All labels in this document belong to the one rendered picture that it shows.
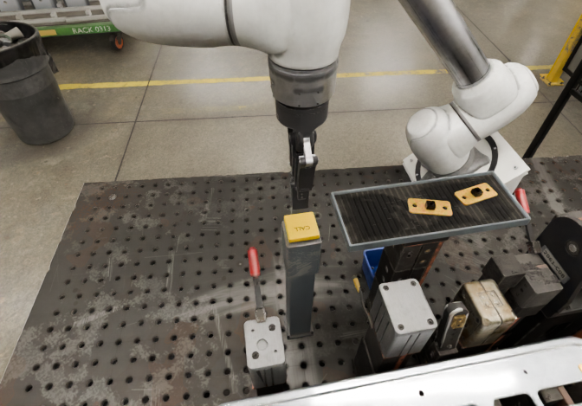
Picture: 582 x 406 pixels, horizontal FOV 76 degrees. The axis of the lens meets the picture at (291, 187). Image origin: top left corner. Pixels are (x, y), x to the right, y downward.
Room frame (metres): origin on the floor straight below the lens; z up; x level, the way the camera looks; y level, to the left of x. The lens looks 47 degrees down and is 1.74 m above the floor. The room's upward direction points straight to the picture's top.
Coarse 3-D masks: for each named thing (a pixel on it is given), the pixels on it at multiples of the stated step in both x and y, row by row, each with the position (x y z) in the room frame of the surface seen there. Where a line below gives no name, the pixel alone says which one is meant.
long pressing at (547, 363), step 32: (512, 352) 0.26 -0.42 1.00; (544, 352) 0.26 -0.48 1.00; (576, 352) 0.26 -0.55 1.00; (320, 384) 0.20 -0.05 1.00; (352, 384) 0.20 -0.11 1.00; (384, 384) 0.21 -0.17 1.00; (416, 384) 0.21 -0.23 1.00; (448, 384) 0.21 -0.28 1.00; (480, 384) 0.21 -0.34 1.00; (512, 384) 0.21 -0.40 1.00; (544, 384) 0.21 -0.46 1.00
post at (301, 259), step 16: (320, 240) 0.42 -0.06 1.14; (288, 256) 0.41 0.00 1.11; (304, 256) 0.41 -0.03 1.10; (288, 272) 0.41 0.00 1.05; (304, 272) 0.41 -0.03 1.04; (288, 288) 0.42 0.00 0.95; (304, 288) 0.42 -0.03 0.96; (288, 304) 0.42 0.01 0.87; (304, 304) 0.42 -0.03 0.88; (288, 320) 0.43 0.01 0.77; (304, 320) 0.42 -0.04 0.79; (288, 336) 0.41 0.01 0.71; (304, 336) 0.41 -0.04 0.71
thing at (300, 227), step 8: (288, 216) 0.47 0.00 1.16; (296, 216) 0.47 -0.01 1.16; (304, 216) 0.47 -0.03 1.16; (312, 216) 0.47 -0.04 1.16; (288, 224) 0.45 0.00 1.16; (296, 224) 0.45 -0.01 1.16; (304, 224) 0.45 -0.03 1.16; (312, 224) 0.45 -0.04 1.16; (288, 232) 0.43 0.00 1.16; (296, 232) 0.43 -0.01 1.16; (304, 232) 0.43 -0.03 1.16; (312, 232) 0.43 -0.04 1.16; (288, 240) 0.41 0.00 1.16; (296, 240) 0.41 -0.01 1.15; (304, 240) 0.42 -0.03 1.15
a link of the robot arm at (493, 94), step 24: (408, 0) 0.96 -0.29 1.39; (432, 0) 0.95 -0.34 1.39; (432, 24) 0.95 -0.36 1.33; (456, 24) 0.95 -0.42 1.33; (432, 48) 0.98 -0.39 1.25; (456, 48) 0.94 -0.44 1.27; (480, 48) 0.98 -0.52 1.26; (456, 72) 0.95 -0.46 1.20; (480, 72) 0.94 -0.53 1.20; (504, 72) 0.95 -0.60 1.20; (528, 72) 0.97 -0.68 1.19; (456, 96) 0.97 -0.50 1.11; (480, 96) 0.92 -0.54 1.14; (504, 96) 0.92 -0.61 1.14; (528, 96) 0.92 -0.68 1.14; (480, 120) 0.91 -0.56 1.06; (504, 120) 0.91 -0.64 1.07
